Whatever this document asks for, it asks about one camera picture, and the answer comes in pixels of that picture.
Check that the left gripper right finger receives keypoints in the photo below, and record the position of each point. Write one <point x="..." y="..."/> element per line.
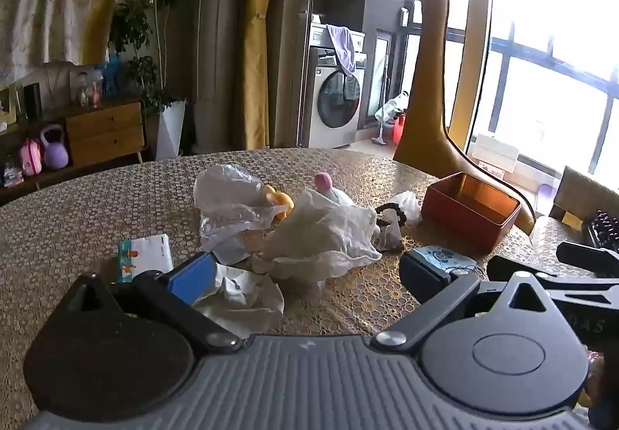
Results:
<point x="443" y="298"/>

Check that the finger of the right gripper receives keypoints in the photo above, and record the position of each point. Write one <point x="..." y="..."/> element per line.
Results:
<point x="600" y="261"/>
<point x="581" y="288"/>

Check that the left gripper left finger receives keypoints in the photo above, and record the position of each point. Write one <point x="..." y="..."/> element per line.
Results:
<point x="169" y="299"/>

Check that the blue cartoon face mask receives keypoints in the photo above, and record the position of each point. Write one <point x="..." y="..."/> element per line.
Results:
<point x="445" y="259"/>

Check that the brown hair scrunchie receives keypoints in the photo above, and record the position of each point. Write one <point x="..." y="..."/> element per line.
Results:
<point x="390" y="213"/>

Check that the white cloth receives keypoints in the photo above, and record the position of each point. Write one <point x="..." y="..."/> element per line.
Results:
<point x="242" y="302"/>

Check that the clear plastic bag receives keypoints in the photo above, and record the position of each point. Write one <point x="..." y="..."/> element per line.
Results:
<point x="231" y="205"/>

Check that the yellow rubber duck toy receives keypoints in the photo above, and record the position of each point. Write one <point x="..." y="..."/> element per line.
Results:
<point x="281" y="199"/>

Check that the black beaded cushion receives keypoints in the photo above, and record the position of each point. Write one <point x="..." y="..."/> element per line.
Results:
<point x="602" y="232"/>

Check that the white tissue pack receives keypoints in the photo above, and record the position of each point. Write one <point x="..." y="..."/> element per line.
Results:
<point x="151" y="253"/>

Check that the beige patterned sofa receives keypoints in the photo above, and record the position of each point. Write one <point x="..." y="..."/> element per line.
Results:
<point x="577" y="200"/>

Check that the red rectangular storage box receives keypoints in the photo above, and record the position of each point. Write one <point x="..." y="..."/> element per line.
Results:
<point x="471" y="210"/>

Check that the small clear plastic wrapper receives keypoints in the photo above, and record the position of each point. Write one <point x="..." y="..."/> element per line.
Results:
<point x="409" y="205"/>

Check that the patterned lace tablecloth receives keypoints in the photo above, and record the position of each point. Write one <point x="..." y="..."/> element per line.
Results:
<point x="315" y="372"/>

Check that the red crate with white panel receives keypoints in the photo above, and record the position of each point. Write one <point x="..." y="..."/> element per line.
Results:
<point x="494" y="156"/>

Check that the brown giraffe shaped chair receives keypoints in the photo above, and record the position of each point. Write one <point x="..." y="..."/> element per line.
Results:
<point x="425" y="143"/>

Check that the wooden sideboard cabinet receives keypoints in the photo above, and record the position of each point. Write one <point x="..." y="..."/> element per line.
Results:
<point x="95" y="139"/>

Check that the pink white small toy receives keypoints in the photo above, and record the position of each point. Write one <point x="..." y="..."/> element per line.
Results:
<point x="324" y="185"/>

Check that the purple kettlebell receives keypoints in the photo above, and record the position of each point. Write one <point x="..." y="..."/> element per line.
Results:
<point x="55" y="154"/>

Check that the red bucket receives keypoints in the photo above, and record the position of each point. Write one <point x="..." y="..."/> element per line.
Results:
<point x="397" y="130"/>

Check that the pink toy bag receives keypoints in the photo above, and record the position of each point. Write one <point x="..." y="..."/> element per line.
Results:
<point x="30" y="157"/>

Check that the white front-load washing machine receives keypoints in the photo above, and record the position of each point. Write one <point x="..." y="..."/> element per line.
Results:
<point x="332" y="100"/>

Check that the potted green plant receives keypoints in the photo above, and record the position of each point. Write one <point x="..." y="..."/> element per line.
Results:
<point x="139" y="34"/>

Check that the purple towel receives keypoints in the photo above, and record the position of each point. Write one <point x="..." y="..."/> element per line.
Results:
<point x="344" y="47"/>

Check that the yellow curtain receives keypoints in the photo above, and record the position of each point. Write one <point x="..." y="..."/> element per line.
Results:
<point x="255" y="75"/>

